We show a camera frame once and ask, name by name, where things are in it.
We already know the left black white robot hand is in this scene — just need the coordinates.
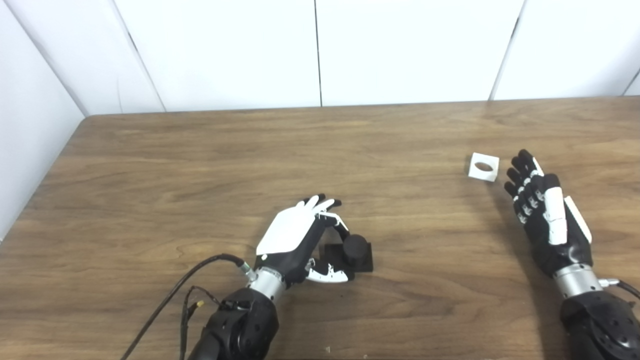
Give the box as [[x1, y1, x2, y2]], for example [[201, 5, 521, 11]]
[[254, 193, 357, 288]]

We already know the thin wire with yellow connector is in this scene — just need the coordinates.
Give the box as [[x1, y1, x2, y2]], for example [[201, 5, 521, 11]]
[[179, 286, 223, 360]]

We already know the black peg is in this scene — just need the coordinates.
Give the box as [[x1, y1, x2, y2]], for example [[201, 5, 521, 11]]
[[320, 234, 374, 275]]

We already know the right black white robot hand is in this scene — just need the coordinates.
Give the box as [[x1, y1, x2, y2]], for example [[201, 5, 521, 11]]
[[503, 149, 594, 278]]

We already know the white square piece with hole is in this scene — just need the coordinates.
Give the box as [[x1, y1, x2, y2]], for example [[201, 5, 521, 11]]
[[468, 152, 500, 183]]

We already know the thick black right wrist cable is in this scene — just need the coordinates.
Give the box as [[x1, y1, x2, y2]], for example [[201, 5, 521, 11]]
[[599, 277, 640, 301]]

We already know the thick black left wrist cable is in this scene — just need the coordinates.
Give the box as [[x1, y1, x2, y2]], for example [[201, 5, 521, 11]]
[[120, 253, 251, 360]]

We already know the thick black wrist cable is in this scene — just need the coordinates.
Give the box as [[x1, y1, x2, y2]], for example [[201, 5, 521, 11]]
[[120, 253, 251, 360], [599, 277, 640, 301]]

